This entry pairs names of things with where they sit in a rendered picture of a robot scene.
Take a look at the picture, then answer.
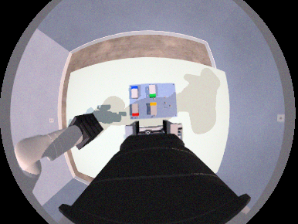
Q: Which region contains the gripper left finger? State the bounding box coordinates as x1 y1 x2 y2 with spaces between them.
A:
125 121 140 138

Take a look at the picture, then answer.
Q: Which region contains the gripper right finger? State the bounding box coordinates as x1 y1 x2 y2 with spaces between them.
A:
163 120 178 136

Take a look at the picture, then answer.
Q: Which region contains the pale pink block with red end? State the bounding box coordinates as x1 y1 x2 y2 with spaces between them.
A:
132 104 139 116

